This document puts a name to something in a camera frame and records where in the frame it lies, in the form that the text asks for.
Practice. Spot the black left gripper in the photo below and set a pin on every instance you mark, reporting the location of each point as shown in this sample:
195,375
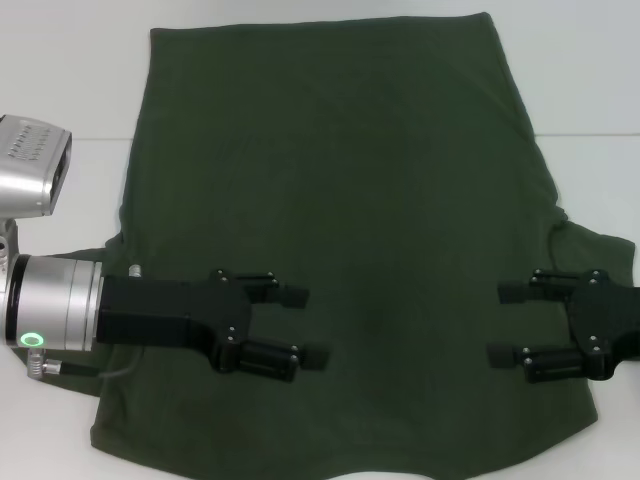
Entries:
165,312

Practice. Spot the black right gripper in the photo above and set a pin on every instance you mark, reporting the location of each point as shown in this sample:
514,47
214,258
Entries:
607,320

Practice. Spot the dark green t-shirt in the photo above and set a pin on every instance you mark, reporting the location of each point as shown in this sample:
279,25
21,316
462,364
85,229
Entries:
380,175

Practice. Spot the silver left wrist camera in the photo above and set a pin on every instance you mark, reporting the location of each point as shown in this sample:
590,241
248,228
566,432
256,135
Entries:
27,170

